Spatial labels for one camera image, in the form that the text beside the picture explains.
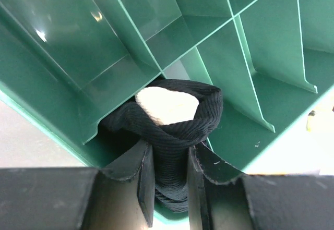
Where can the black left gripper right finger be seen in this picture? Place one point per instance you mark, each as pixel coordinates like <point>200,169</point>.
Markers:
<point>222,197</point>

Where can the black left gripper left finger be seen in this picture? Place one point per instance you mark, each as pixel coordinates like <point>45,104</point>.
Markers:
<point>119,196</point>

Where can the black ribbed underwear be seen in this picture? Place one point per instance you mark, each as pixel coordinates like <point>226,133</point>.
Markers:
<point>171,142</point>

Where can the green divided plastic tray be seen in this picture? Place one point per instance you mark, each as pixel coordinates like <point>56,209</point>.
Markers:
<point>68,64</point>

